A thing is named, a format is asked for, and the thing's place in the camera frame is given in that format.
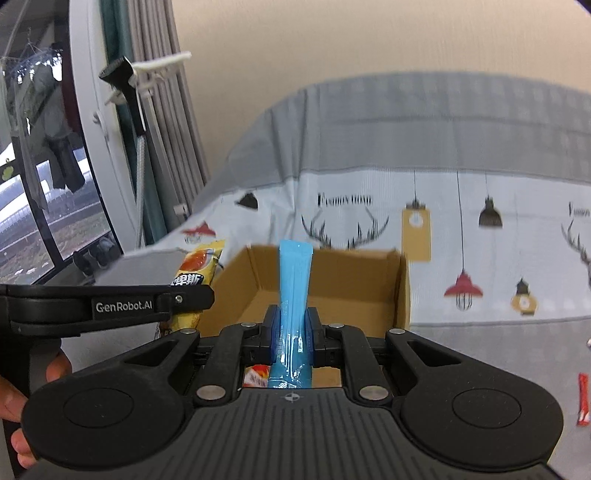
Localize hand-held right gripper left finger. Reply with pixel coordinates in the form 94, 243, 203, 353
122, 305, 284, 407

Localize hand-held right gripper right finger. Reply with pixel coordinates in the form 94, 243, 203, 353
302, 305, 468, 407

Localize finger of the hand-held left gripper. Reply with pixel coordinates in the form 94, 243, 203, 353
172, 285, 216, 320

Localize yellow snack packet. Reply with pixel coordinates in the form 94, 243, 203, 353
157, 239, 228, 344

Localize blue snack packet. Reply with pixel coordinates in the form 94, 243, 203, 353
269, 239, 315, 390

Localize brown cardboard box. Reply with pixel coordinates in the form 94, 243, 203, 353
198, 244, 411, 389

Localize person's left hand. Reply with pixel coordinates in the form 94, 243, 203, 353
0, 351, 74, 468

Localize red orange snack packet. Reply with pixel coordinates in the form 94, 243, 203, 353
243, 364, 271, 387

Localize dark shoe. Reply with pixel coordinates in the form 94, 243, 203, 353
92, 237, 123, 271
71, 249, 99, 278

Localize teal curtain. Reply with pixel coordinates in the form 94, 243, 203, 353
102, 0, 168, 247

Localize dark hanging clothes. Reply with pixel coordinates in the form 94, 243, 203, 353
0, 41, 86, 214

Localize grey curtain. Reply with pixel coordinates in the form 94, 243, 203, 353
127, 0, 212, 219

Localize metal pole with black grip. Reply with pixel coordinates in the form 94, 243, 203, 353
99, 56, 149, 248

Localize printed grey white bedsheet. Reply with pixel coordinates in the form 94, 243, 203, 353
95, 69, 591, 480

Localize red stick packet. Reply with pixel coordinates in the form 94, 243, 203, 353
575, 374, 591, 428

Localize white window frame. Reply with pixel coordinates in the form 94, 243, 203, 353
0, 0, 139, 287

